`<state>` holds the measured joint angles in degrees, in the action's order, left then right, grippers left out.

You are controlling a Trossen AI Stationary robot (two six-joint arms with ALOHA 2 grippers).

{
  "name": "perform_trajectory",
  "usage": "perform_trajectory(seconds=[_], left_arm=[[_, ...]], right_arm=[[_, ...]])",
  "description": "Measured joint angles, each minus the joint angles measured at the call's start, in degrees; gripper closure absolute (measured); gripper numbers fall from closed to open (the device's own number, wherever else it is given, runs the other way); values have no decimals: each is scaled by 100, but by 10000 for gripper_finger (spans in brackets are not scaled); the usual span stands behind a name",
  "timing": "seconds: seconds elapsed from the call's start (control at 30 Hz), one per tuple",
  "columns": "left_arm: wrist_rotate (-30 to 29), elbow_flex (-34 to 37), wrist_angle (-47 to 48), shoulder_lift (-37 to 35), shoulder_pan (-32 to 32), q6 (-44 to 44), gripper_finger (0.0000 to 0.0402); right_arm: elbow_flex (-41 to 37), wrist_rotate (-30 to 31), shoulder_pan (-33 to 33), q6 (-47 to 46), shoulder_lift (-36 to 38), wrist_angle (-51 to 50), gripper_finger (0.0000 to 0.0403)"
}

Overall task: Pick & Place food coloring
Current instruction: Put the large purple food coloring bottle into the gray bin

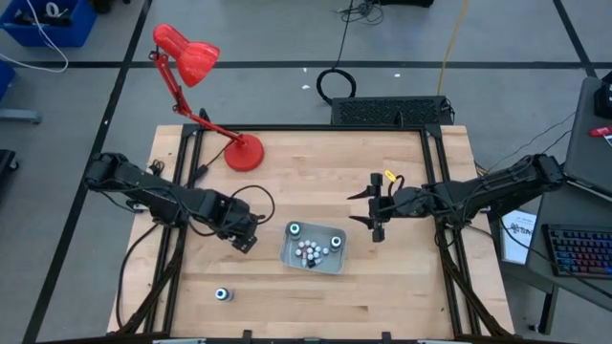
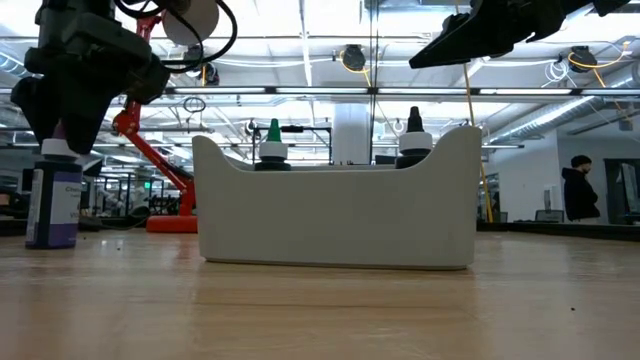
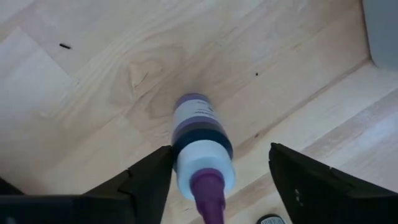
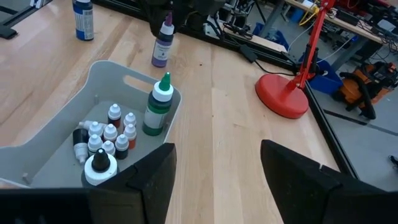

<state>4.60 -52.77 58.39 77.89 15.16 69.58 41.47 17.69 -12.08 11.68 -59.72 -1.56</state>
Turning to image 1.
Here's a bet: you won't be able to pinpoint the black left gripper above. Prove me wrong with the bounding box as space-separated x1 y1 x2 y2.
205 189 260 255

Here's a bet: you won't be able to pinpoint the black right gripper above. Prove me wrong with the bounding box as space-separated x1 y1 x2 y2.
346 171 432 244

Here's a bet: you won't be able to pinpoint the white plastic storage bin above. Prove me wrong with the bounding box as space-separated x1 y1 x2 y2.
278 220 348 276

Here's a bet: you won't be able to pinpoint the red desk lamp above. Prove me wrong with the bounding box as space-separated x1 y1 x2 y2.
148 23 266 173

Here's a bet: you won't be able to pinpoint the black computer tower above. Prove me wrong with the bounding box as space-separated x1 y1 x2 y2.
330 95 455 128

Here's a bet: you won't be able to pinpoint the white printed manual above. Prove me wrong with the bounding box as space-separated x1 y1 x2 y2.
500 208 538 266

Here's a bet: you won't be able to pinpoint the grey side desk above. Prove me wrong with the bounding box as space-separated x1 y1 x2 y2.
496 181 612 335

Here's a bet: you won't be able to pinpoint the backlit computer keyboard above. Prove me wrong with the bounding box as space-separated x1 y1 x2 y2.
541 223 612 281

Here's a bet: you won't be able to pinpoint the blue storage bin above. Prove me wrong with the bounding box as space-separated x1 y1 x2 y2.
0 61 16 101
0 0 98 49

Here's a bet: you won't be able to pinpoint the black device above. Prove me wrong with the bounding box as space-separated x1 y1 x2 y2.
594 71 612 119

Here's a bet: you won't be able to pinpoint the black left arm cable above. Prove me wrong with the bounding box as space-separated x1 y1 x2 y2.
188 183 277 239

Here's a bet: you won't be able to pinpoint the black lamp power cord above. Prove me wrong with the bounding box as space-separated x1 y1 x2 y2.
192 140 236 183

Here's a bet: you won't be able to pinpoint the black aluminium table frame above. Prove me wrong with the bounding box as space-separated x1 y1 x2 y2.
107 122 516 344

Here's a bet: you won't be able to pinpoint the black coiled cable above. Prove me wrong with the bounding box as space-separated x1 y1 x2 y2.
315 0 359 107

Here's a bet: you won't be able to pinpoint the black power cable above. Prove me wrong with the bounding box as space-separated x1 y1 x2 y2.
116 222 162 331

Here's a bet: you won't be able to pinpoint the yellow hanging cable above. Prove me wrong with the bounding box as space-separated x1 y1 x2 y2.
436 0 472 97

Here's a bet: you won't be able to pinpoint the black tangled cables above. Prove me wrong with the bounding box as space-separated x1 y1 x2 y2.
337 0 386 28

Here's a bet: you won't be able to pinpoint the white cable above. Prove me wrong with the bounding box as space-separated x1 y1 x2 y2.
0 0 71 74

